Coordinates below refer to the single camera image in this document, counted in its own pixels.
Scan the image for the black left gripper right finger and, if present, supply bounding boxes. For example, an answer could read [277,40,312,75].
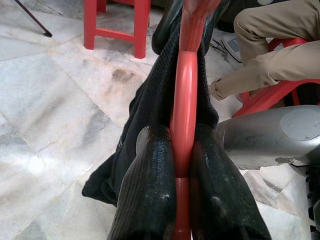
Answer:
[191,124,272,240]

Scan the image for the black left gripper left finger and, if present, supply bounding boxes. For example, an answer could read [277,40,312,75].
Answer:
[106,125,177,240]

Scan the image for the black shirt ribbed collar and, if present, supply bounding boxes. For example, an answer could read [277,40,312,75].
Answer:
[82,0,231,208]

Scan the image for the red plastic hanger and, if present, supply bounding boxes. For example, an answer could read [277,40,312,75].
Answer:
[168,0,222,240]

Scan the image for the grey robot leg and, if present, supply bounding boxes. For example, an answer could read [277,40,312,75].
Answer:
[216,104,320,171]

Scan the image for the red plastic stool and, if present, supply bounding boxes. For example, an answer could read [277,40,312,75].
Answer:
[231,37,320,118]
[83,0,152,60]

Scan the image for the person leg khaki trousers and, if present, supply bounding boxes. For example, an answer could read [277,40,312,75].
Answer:
[209,43,320,101]
[233,0,320,66]

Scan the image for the white electronic device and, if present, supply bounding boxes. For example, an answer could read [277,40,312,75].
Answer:
[226,37,243,61]

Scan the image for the steel clothes rack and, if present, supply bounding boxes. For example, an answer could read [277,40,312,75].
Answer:
[15,0,53,38]

